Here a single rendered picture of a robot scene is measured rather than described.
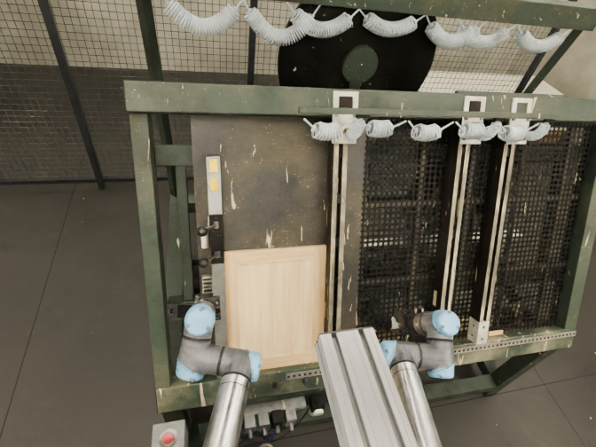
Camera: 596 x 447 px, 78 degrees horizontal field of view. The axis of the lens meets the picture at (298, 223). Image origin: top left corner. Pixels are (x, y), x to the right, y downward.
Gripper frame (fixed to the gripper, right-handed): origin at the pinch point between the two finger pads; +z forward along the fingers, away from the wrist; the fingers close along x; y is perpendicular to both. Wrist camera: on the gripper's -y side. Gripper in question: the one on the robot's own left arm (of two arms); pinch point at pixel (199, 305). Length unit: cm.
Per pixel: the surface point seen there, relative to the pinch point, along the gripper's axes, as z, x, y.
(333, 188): 6, 41, 54
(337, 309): 24, -10, 57
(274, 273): 22.4, 7.7, 29.7
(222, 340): 28.2, -18.7, 6.5
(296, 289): 25.4, -0.1, 39.4
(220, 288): 20.5, 3.5, 6.9
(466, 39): 12, 111, 127
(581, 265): 28, -1, 193
